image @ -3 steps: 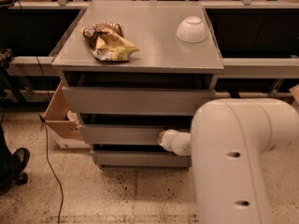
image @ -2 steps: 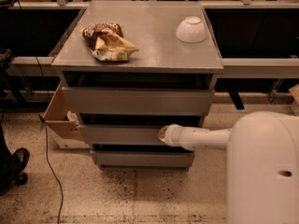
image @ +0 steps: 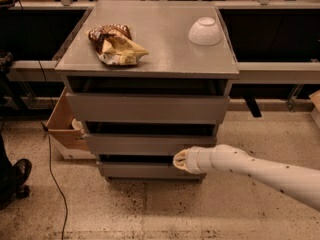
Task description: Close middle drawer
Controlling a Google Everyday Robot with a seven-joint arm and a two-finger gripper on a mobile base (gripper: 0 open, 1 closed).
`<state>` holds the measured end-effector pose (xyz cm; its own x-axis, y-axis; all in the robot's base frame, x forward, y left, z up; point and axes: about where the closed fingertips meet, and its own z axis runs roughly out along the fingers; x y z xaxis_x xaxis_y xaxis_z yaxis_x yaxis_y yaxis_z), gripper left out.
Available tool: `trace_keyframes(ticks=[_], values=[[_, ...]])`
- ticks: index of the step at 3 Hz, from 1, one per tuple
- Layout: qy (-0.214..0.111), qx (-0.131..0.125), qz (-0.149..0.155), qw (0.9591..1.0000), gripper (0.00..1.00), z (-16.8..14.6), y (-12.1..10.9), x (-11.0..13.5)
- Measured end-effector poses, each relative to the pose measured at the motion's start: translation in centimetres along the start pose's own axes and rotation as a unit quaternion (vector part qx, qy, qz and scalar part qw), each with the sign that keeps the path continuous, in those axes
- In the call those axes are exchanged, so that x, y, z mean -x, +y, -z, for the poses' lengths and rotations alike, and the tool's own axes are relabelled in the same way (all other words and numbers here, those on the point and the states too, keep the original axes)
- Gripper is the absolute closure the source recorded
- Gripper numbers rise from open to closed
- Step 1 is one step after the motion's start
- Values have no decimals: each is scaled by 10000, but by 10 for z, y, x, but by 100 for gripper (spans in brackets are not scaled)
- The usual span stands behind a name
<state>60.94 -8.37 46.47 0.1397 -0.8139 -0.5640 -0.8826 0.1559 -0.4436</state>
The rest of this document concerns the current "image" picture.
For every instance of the grey drawer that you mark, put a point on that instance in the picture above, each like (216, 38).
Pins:
(118, 144)
(148, 109)
(145, 171)

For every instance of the grey drawer cabinet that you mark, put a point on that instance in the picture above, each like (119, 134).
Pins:
(174, 66)

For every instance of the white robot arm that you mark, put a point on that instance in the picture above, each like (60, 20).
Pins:
(299, 183)

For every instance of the crumpled brown chip bag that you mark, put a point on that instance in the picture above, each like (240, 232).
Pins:
(113, 45)

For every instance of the upturned white bowl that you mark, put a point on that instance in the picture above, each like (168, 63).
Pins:
(205, 32)

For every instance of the grey bottom drawer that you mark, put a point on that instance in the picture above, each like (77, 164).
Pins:
(145, 171)

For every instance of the grey metal rail frame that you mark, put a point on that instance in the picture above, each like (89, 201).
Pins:
(249, 72)

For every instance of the cardboard box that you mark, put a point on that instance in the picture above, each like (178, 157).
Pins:
(67, 136)

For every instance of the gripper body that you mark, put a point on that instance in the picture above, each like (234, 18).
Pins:
(192, 159)

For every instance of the grey top drawer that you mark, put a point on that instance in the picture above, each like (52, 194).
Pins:
(148, 109)

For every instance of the black shoe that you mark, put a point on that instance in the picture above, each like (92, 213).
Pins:
(13, 184)

